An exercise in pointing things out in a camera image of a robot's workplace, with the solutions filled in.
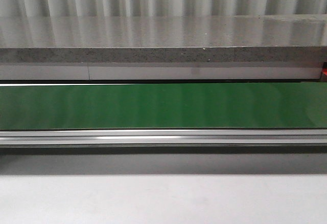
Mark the grey speckled stone counter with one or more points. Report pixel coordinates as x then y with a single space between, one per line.
207 48

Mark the green conveyor belt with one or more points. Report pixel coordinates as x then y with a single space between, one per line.
171 105

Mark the aluminium conveyor frame rail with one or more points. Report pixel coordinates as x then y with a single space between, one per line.
161 137

